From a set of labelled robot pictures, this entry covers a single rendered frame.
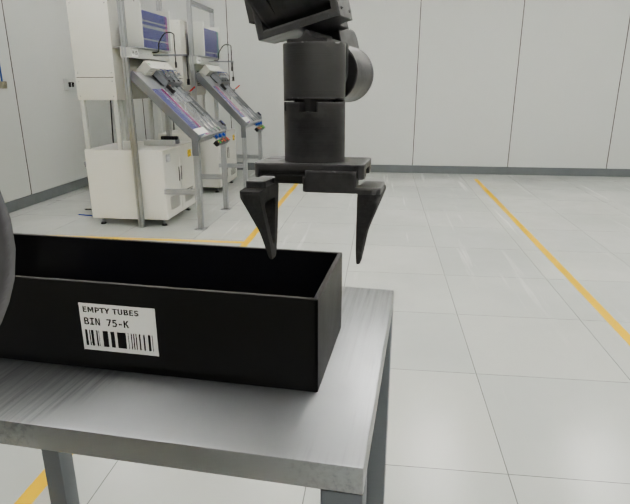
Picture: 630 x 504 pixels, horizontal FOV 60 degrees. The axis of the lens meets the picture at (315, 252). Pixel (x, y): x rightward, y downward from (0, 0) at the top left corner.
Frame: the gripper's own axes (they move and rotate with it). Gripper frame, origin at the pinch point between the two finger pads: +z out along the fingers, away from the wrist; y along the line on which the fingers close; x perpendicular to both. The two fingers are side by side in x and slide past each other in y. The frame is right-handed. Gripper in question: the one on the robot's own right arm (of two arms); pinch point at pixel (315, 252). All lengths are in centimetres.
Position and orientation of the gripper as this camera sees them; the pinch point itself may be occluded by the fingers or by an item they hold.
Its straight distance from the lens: 54.5
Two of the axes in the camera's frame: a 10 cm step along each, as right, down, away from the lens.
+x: -2.1, 2.7, -9.4
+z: 0.0, 9.6, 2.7
